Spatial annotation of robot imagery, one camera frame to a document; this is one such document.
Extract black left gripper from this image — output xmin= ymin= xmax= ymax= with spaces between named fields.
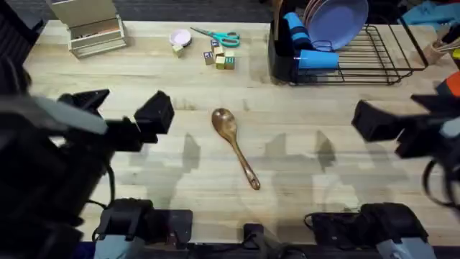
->
xmin=58 ymin=88 xmax=175 ymax=154

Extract wooden spoon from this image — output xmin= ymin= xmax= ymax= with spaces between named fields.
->
xmin=211 ymin=107 xmax=262 ymax=191

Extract orange and black tool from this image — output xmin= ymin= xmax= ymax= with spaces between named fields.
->
xmin=435 ymin=71 xmax=460 ymax=99

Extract wooden holder with utensils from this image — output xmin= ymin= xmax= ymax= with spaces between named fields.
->
xmin=421 ymin=24 xmax=460 ymax=66

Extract beige open box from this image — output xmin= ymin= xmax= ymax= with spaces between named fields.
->
xmin=45 ymin=0 xmax=127 ymax=59

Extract pink round lid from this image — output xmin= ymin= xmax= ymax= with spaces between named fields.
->
xmin=169 ymin=29 xmax=193 ymax=48

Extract blue cloth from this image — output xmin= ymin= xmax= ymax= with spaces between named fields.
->
xmin=400 ymin=0 xmax=460 ymax=27

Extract plain blue cup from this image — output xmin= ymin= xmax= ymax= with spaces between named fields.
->
xmin=297 ymin=49 xmax=340 ymax=71

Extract heap of toy blocks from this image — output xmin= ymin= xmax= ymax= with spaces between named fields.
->
xmin=203 ymin=38 xmax=236 ymax=71

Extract purple plate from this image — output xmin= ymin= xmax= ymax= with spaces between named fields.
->
xmin=308 ymin=0 xmax=369 ymax=52

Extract teal scissors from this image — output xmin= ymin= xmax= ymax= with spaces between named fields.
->
xmin=190 ymin=26 xmax=241 ymax=49

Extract blue cup with stripe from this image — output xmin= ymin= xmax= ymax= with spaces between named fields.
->
xmin=282 ymin=12 xmax=314 ymax=52

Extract pink plate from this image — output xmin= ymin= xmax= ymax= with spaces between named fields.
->
xmin=303 ymin=0 xmax=324 ymax=27

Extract black wire dish rack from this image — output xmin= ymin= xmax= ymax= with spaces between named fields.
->
xmin=267 ymin=16 xmax=429 ymax=87

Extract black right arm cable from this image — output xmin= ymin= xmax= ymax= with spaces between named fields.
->
xmin=422 ymin=159 xmax=460 ymax=212

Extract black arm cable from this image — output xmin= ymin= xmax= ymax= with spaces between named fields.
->
xmin=84 ymin=163 xmax=116 ymax=210
xmin=422 ymin=159 xmax=460 ymax=212

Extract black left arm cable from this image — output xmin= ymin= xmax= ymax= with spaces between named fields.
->
xmin=84 ymin=163 xmax=116 ymax=210

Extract black rail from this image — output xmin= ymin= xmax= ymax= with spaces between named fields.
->
xmin=78 ymin=242 xmax=460 ymax=259

